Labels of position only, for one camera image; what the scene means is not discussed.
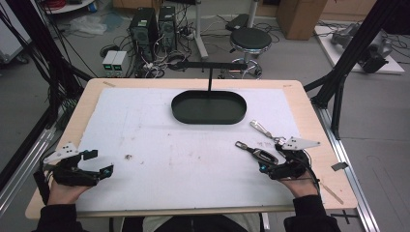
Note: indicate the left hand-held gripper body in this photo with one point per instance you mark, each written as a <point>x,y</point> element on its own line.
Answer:
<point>69,174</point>

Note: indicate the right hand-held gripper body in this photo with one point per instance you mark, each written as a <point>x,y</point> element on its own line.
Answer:
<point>291,162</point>

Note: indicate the person's left hand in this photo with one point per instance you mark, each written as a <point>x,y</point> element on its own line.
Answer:
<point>64,193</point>

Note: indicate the person's right hand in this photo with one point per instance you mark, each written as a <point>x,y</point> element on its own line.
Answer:
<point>301,188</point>

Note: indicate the grey tape piece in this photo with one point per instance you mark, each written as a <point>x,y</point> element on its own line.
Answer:
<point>339,166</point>

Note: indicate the white table mat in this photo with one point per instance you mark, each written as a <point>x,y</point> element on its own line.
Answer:
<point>180,161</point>

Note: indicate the black stand with oval tray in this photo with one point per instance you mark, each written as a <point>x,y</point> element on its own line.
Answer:
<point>209,108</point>

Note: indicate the person's torso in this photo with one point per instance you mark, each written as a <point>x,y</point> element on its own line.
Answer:
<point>193,224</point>

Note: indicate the white bench power supply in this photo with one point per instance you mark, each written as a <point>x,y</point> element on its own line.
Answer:
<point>120,63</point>
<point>109,63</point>

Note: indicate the white floor board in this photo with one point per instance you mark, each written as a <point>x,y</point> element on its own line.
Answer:
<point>335,54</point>

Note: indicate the black round stool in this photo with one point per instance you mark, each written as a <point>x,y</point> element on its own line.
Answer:
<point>250,38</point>

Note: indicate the clear plastic bag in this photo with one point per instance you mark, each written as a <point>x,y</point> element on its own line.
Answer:
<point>87,25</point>

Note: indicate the grey machine part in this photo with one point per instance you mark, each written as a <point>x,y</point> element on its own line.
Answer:
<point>346,34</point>

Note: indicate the brown cardboard box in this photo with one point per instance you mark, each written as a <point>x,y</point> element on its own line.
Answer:
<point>299,17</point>

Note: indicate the black machine part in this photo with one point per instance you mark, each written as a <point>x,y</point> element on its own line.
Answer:
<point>375,58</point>

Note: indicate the black flat case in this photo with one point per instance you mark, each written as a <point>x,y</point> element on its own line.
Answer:
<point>237,22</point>

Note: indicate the large black computer tower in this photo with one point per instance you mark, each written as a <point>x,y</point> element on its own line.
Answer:
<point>143,32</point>

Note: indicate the white table leg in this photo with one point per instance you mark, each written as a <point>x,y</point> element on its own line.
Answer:
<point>199,32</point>

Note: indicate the slim black computer tower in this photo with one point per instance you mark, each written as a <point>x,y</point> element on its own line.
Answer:
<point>167,27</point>

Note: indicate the white round table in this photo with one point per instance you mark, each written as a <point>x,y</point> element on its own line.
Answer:
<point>69,5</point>

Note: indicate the aluminium rail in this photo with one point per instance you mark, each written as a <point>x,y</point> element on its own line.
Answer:
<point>22,170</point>
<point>351,180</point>

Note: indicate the black frame post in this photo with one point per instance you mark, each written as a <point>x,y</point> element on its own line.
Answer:
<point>48,58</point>
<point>351,54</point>

